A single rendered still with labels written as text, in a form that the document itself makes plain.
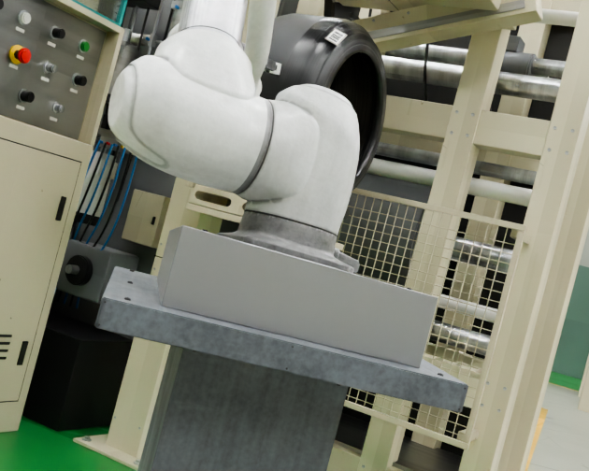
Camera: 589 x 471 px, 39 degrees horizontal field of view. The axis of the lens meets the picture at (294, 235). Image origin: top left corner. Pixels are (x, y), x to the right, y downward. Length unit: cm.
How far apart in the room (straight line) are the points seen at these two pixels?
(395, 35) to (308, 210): 167
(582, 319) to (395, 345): 1015
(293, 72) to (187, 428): 129
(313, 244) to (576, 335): 1011
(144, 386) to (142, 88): 159
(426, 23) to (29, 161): 132
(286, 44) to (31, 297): 105
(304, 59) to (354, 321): 126
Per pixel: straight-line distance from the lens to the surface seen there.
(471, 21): 281
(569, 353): 1131
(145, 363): 267
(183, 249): 112
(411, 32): 286
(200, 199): 251
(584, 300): 1131
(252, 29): 183
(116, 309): 107
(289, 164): 125
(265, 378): 123
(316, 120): 128
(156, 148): 121
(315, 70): 231
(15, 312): 257
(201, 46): 126
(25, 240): 252
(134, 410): 269
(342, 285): 115
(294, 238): 126
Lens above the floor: 78
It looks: level
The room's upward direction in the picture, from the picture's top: 15 degrees clockwise
